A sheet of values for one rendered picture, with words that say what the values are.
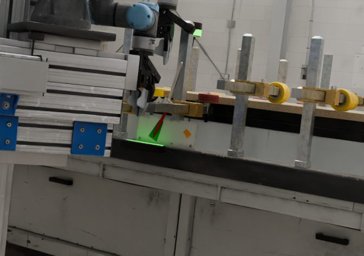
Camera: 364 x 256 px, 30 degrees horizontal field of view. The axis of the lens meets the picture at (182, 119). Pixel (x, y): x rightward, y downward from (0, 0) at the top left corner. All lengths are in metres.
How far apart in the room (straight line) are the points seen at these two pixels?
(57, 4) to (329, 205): 1.14
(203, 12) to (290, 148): 8.67
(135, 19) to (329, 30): 8.12
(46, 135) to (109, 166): 1.00
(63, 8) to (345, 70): 8.41
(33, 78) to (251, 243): 1.40
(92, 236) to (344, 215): 1.22
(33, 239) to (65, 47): 1.67
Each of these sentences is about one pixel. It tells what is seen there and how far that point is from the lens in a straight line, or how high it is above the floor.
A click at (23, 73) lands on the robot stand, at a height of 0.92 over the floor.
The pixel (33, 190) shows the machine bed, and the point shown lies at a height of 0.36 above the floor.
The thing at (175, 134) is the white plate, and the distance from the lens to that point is 2.50.
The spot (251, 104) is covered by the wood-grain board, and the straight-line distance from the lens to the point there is 2.61.
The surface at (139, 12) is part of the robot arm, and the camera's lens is 2.06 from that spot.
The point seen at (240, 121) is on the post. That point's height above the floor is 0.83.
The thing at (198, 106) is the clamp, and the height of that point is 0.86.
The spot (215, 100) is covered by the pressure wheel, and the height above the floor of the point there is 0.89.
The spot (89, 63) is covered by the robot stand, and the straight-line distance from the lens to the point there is 1.70.
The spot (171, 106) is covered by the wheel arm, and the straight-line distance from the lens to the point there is 2.37.
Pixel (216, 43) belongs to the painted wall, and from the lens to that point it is 10.93.
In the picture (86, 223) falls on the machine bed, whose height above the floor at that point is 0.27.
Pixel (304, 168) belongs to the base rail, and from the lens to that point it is 2.29.
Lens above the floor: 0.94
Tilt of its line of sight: 3 degrees down
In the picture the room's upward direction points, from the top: 6 degrees clockwise
